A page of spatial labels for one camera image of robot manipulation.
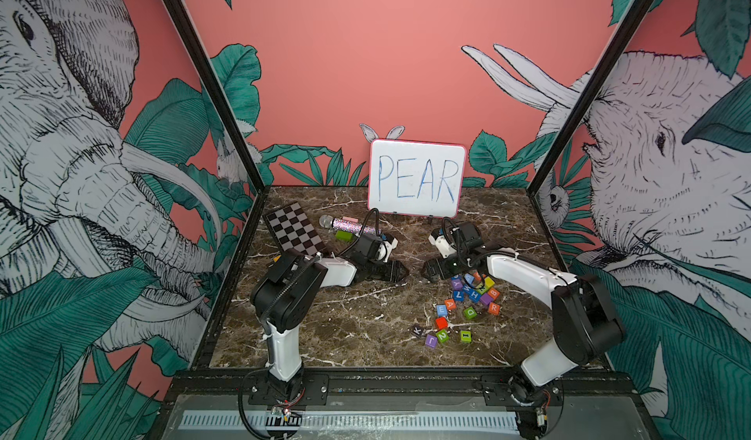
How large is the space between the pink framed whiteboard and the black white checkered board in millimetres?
263

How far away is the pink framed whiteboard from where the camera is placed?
3.46 feet

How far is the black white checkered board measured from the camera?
1019mm
